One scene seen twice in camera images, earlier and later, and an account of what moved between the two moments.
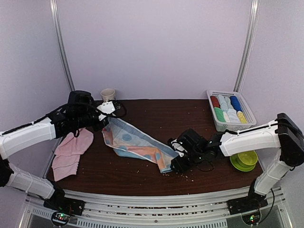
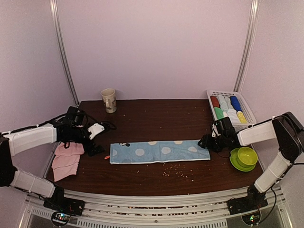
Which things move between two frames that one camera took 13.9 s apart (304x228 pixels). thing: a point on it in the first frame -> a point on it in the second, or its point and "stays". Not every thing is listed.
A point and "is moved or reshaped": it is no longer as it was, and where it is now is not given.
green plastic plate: [234, 162] stays
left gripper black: [102, 124] -> [93, 151]
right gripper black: [180, 166] -> [206, 143]
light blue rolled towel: [225, 102] stays
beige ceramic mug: [107, 94] stays
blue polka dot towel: [126, 139] is moved or reshaped
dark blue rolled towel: [235, 103] stays
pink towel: [68, 152] stays
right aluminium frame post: [248, 44] stays
